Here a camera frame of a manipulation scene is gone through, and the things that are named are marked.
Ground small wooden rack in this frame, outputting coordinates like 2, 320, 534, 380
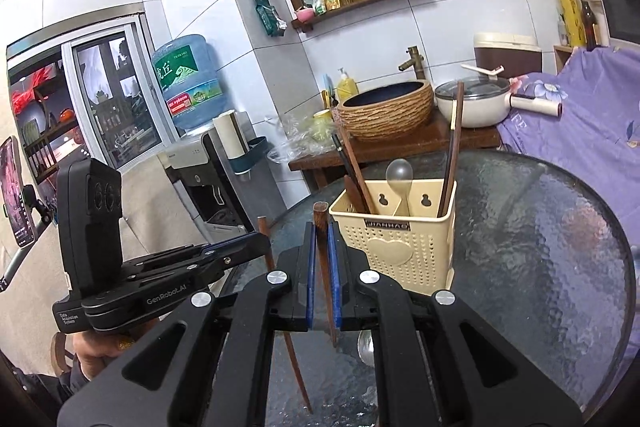
552, 43, 581, 75

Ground cream plastic utensil holder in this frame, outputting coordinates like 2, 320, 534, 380
327, 179, 458, 295

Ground brass faucet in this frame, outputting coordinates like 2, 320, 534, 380
397, 46, 431, 82

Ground black smartphone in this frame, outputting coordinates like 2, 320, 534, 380
0, 136, 38, 250

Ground clear plastic bags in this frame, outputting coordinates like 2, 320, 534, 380
265, 114, 346, 162

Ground yellow dish soap bottle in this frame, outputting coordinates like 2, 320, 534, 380
336, 67, 360, 105

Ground black chopstick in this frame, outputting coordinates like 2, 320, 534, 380
331, 134, 373, 214

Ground grey water dispenser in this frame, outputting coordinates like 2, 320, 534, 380
157, 112, 278, 233

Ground dark wooden counter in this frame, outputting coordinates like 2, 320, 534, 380
288, 109, 502, 192

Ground cream cooking pan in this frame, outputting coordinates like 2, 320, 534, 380
434, 77, 563, 128

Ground person's left hand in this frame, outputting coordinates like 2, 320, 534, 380
74, 328, 147, 381

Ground teal cup holder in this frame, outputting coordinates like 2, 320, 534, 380
227, 136, 271, 172

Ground clear plastic spoon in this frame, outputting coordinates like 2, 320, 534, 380
385, 158, 415, 215

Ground glass pan lid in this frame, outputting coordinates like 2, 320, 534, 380
435, 79, 511, 100

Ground wooden display shelf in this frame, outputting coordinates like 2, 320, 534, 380
9, 59, 96, 188

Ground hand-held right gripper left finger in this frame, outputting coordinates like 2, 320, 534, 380
57, 221, 318, 427

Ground white rice paddle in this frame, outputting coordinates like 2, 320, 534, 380
460, 63, 506, 80

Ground white microwave oven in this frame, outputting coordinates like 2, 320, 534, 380
595, 0, 640, 52

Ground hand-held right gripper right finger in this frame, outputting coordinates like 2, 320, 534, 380
327, 222, 583, 427

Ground brown woven-look sink basin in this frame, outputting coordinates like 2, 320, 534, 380
337, 81, 435, 142

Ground light wooden chopstick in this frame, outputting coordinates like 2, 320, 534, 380
450, 83, 462, 132

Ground brown glass bottle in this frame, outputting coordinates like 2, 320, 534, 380
580, 0, 600, 50

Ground purple floral cloth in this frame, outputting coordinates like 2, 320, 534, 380
497, 47, 640, 218

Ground metal spoon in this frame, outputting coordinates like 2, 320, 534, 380
357, 331, 377, 368

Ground black phone stand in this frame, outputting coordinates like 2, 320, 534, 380
0, 184, 61, 293

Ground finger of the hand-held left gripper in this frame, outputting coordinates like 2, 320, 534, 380
121, 231, 273, 274
131, 251, 272, 294

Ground yellow cup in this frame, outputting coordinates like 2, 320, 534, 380
312, 108, 335, 135

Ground green hanging packet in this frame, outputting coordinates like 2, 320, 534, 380
252, 0, 287, 38

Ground glass sliding door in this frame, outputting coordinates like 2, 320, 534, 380
60, 14, 180, 168

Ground blue water jug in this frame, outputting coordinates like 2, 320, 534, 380
151, 34, 225, 132

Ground brown white rice cooker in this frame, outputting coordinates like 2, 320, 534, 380
472, 32, 545, 80

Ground person's left forearm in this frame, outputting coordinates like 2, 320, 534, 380
7, 369, 78, 425

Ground yellow wrap roll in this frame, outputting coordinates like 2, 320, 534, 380
549, 0, 587, 48

